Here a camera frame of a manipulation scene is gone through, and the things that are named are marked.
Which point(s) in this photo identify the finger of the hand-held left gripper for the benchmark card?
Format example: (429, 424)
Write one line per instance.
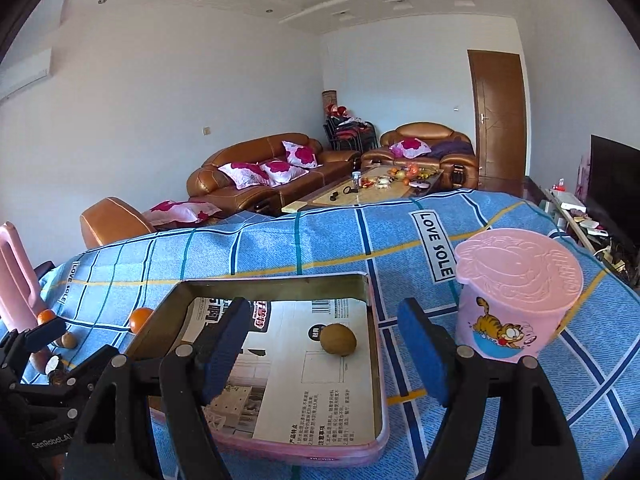
(92, 365)
(42, 335)

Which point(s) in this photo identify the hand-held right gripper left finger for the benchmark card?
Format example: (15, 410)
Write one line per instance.
(225, 355)

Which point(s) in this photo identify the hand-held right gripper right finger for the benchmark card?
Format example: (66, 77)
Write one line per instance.
(425, 355)

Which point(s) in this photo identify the brown kiwi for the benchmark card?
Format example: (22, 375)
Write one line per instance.
(338, 340)

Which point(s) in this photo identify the small orange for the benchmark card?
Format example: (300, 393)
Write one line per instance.
(46, 316)
(140, 320)

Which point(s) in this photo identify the small reddish-brown fruit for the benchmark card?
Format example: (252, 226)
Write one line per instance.
(67, 341)

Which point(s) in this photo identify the dark wooden chair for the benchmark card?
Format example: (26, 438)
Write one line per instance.
(45, 267)

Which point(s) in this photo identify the pink electric kettle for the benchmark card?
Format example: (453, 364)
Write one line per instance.
(15, 270)

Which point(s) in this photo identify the pink cartoon cat cup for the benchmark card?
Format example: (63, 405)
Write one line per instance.
(505, 310)

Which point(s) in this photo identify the printed paper sheet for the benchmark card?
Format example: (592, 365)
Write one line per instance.
(310, 400)

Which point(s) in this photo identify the brown leather recliner chair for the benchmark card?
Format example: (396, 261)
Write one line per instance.
(110, 220)

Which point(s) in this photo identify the blue plaid blanket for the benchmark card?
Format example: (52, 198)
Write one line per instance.
(325, 240)

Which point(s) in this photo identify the pink floral pillow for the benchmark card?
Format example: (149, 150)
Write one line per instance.
(245, 175)
(175, 210)
(282, 172)
(301, 154)
(410, 148)

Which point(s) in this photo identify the long brown leather sofa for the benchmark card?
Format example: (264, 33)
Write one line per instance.
(225, 195)

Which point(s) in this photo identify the wooden coffee table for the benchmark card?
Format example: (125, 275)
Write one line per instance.
(360, 197)

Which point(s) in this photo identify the pile of assorted snacks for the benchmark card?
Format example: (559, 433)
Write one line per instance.
(405, 175)

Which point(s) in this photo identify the glass jar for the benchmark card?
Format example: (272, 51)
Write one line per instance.
(356, 178)

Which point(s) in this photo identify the television stand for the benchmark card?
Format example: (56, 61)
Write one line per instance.
(570, 215)

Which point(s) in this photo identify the purple cloth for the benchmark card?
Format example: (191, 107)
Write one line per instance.
(452, 150)

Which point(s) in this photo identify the short brown leather sofa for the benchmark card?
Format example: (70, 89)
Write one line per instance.
(425, 132)

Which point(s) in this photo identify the stacked black chairs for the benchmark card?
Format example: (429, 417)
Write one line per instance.
(350, 135)

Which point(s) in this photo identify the brown wooden door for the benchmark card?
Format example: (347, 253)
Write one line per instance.
(497, 125)

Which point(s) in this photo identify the black television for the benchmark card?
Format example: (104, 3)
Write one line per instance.
(615, 185)

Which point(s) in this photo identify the white air conditioner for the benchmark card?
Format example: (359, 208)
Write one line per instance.
(25, 75)

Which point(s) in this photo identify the red decoration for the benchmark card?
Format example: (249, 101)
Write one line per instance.
(334, 109)

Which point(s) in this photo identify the tall patterned cylinder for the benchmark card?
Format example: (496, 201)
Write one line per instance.
(329, 100)

